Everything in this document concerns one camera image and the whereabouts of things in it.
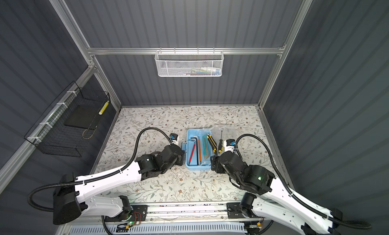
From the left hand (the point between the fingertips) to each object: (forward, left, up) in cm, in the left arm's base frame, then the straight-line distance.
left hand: (183, 151), depth 77 cm
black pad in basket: (+16, +49, +13) cm, 53 cm away
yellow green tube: (+23, +43, +11) cm, 50 cm away
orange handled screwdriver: (+5, -21, -4) cm, 22 cm away
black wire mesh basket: (+8, +57, +12) cm, 59 cm away
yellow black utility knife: (+9, -17, -7) cm, 20 cm away
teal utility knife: (+6, -13, -8) cm, 17 cm away
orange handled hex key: (+9, -9, -17) cm, 21 cm away
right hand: (-8, -16, +3) cm, 18 cm away
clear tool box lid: (+21, -30, -15) cm, 39 cm away
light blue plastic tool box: (+10, -8, -16) cm, 21 cm away
